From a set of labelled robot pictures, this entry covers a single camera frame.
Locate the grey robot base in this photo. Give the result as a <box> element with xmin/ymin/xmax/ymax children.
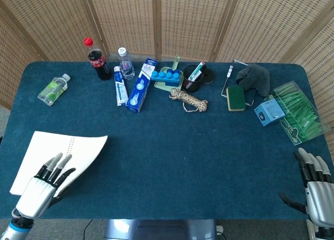
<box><xmin>104</xmin><ymin>219</ymin><xmax>218</xmax><ymax>240</ymax></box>

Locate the green white marker pen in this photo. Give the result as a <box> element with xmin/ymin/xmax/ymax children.
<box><xmin>187</xmin><ymin>62</ymin><xmax>206</xmax><ymax>82</ymax></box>

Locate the yellow green scouring sponge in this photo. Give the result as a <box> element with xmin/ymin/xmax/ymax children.
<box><xmin>225</xmin><ymin>86</ymin><xmax>246</xmax><ymax>112</ymax></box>

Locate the blue white toothpaste tube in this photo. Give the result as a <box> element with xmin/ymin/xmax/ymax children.
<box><xmin>113</xmin><ymin>66</ymin><xmax>129</xmax><ymax>107</ymax></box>

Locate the cola bottle with red label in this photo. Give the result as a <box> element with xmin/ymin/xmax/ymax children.
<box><xmin>83</xmin><ymin>37</ymin><xmax>111</xmax><ymax>81</ymax></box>

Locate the light green small dustpan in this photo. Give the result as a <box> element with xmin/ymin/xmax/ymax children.
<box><xmin>153</xmin><ymin>55</ymin><xmax>183</xmax><ymax>92</ymax></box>

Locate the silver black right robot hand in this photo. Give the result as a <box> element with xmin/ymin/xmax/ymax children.
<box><xmin>278</xmin><ymin>147</ymin><xmax>334</xmax><ymax>227</ymax></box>

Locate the black cable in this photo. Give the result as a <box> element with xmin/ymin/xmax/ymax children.
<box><xmin>83</xmin><ymin>219</ymin><xmax>93</xmax><ymax>240</ymax></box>

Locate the woven rattan folding screen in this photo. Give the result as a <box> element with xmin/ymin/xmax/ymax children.
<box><xmin>0</xmin><ymin>0</ymin><xmax>334</xmax><ymax>160</ymax></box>

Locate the blue toy building brick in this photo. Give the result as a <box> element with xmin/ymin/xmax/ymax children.
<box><xmin>151</xmin><ymin>69</ymin><xmax>183</xmax><ymax>87</ymax></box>

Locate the blue toothpaste carton box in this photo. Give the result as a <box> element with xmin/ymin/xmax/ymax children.
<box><xmin>125</xmin><ymin>58</ymin><xmax>159</xmax><ymax>113</ymax></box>

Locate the dark grey-green towel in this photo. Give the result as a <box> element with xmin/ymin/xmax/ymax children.
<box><xmin>235</xmin><ymin>63</ymin><xmax>271</xmax><ymax>98</ymax></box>

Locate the spiral lined notebook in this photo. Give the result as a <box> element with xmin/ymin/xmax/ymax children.
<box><xmin>9</xmin><ymin>130</ymin><xmax>109</xmax><ymax>198</ymax></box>

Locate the clear bottle with green label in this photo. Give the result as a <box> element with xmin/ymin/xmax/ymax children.
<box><xmin>37</xmin><ymin>73</ymin><xmax>71</xmax><ymax>106</ymax></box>

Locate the black mesh pen holder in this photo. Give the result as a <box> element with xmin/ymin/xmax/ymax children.
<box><xmin>182</xmin><ymin>65</ymin><xmax>205</xmax><ymax>93</ymax></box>

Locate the clear box of green packets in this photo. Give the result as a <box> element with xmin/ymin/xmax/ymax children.
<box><xmin>270</xmin><ymin>80</ymin><xmax>331</xmax><ymax>146</ymax></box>

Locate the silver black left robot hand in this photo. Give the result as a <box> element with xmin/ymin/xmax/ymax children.
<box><xmin>15</xmin><ymin>152</ymin><xmax>76</xmax><ymax>219</ymax></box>

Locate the clear water bottle pink label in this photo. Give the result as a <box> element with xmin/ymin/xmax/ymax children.
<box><xmin>117</xmin><ymin>47</ymin><xmax>136</xmax><ymax>80</ymax></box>

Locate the beige braided rope bundle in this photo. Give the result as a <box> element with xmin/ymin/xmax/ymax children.
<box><xmin>169</xmin><ymin>87</ymin><xmax>209</xmax><ymax>113</ymax></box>

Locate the small light blue carton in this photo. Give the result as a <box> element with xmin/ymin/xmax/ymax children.
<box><xmin>254</xmin><ymin>98</ymin><xmax>286</xmax><ymax>127</ymax></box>

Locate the blue table cloth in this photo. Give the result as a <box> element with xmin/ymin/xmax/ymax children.
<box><xmin>0</xmin><ymin>61</ymin><xmax>334</xmax><ymax>220</ymax></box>

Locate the black round disc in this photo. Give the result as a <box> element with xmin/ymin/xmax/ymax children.
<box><xmin>202</xmin><ymin>68</ymin><xmax>216</xmax><ymax>85</ymax></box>

